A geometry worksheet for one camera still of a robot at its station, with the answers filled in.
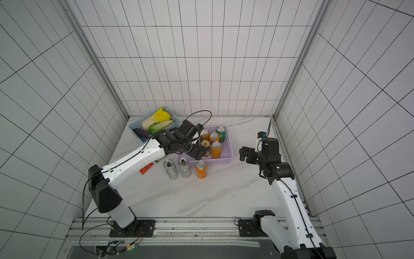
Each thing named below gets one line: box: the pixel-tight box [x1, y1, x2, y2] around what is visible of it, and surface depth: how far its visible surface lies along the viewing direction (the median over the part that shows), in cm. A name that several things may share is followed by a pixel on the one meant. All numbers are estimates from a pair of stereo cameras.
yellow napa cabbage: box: [141, 106, 175, 131], surface depth 112 cm
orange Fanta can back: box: [208, 131, 220, 145], surface depth 97 cm
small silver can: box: [163, 158, 179, 180], surface depth 81 cm
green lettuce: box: [149, 120, 175, 135], surface depth 108 cm
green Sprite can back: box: [216, 126, 227, 143], surface depth 100 cm
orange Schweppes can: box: [210, 141, 223, 160], surface depth 92 cm
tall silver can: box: [178, 157, 192, 179], surface depth 82 cm
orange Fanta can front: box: [195, 160, 208, 180], surface depth 84 cm
